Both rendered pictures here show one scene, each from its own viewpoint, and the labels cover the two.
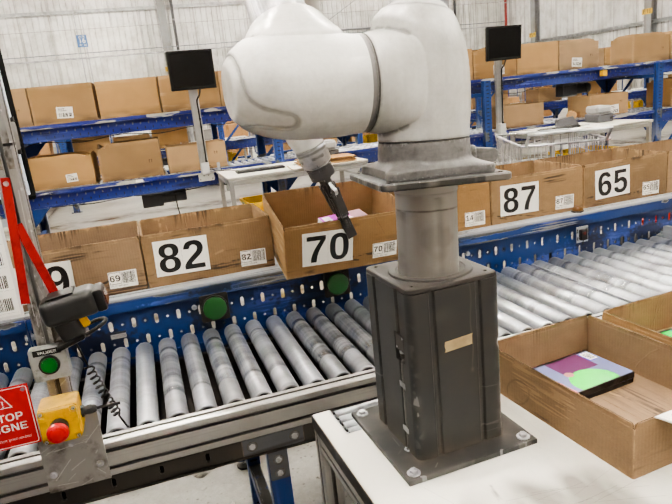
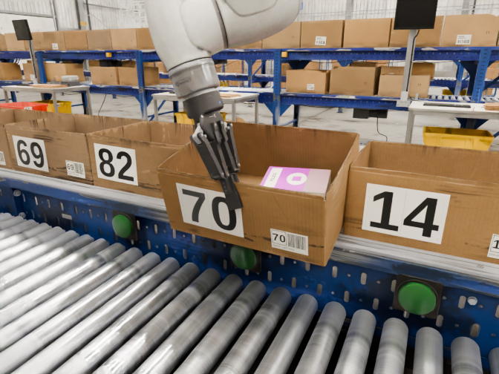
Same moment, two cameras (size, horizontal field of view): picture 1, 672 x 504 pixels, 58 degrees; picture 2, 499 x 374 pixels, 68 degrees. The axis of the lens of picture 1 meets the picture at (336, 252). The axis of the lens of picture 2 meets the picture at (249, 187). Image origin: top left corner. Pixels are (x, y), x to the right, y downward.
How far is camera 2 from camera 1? 1.37 m
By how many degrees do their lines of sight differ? 41
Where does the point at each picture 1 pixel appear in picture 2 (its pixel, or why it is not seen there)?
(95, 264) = (58, 149)
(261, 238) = not seen: hidden behind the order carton
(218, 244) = (145, 163)
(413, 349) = not seen: outside the picture
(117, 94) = (359, 30)
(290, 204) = (249, 141)
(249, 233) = not seen: hidden behind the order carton
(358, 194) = (336, 151)
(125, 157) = (348, 78)
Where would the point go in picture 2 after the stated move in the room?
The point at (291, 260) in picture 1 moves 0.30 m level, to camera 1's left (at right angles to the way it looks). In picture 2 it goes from (171, 208) to (108, 182)
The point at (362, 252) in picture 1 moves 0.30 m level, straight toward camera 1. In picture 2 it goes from (257, 234) to (125, 293)
